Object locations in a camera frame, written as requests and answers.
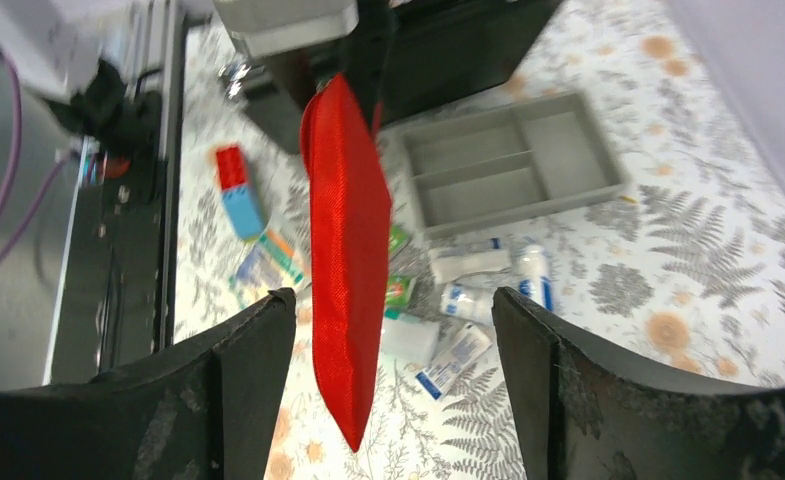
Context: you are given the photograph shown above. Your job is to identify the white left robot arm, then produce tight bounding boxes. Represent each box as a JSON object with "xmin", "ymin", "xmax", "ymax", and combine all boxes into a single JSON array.
[{"xmin": 0, "ymin": 1, "xmax": 396, "ymax": 153}]

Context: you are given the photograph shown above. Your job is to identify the white plastic bottle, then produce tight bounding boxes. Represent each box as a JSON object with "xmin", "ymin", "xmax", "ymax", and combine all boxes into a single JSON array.
[{"xmin": 380, "ymin": 308, "xmax": 441, "ymax": 366}]

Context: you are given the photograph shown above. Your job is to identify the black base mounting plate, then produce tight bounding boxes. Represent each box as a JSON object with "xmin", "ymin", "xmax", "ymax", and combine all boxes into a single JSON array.
[{"xmin": 44, "ymin": 19, "xmax": 188, "ymax": 386}]

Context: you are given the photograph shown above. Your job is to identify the white flat wrapped bandage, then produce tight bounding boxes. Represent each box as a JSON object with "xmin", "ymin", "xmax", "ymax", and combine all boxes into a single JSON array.
[{"xmin": 428, "ymin": 237, "xmax": 512, "ymax": 284}]

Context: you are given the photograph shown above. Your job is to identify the grey plastic tray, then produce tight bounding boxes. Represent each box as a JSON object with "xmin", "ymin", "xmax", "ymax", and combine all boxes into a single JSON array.
[{"xmin": 393, "ymin": 90, "xmax": 630, "ymax": 239}]

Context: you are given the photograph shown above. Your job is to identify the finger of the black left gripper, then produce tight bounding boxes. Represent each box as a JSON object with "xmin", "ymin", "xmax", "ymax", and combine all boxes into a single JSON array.
[{"xmin": 339, "ymin": 0, "xmax": 397, "ymax": 126}]

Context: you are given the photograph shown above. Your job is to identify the striped bandage packet stack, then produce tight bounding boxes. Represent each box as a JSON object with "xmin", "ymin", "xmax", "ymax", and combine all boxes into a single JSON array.
[{"xmin": 229, "ymin": 228, "xmax": 310, "ymax": 308}]

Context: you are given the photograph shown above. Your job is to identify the white bandage roll blue label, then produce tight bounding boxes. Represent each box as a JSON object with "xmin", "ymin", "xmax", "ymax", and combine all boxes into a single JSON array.
[{"xmin": 516, "ymin": 244, "xmax": 555, "ymax": 312}]

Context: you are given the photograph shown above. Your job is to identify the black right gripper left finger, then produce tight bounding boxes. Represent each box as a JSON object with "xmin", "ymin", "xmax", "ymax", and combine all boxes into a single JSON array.
[{"xmin": 0, "ymin": 288, "xmax": 296, "ymax": 479}]

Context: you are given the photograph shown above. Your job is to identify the green wind oil box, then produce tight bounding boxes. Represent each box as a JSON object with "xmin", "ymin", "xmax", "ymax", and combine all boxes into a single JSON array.
[{"xmin": 385, "ymin": 275, "xmax": 417, "ymax": 309}]

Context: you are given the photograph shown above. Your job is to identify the red first aid pouch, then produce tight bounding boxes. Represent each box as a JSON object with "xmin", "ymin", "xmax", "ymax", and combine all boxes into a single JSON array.
[{"xmin": 300, "ymin": 74, "xmax": 391, "ymax": 451}]

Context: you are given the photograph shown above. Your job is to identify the white blue small tube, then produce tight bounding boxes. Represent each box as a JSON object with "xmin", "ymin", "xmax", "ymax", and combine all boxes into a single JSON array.
[{"xmin": 416, "ymin": 323, "xmax": 493, "ymax": 400}]

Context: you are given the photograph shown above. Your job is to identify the black open case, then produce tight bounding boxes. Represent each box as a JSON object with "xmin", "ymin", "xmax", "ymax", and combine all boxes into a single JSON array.
[{"xmin": 227, "ymin": 0, "xmax": 558, "ymax": 155}]

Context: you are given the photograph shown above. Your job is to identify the red blue box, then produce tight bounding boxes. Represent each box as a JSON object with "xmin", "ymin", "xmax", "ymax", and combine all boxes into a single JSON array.
[{"xmin": 214, "ymin": 144, "xmax": 267, "ymax": 240}]

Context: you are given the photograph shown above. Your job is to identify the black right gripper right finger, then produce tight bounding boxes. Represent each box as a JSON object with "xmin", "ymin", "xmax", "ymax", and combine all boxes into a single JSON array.
[{"xmin": 492, "ymin": 287, "xmax": 785, "ymax": 479}]

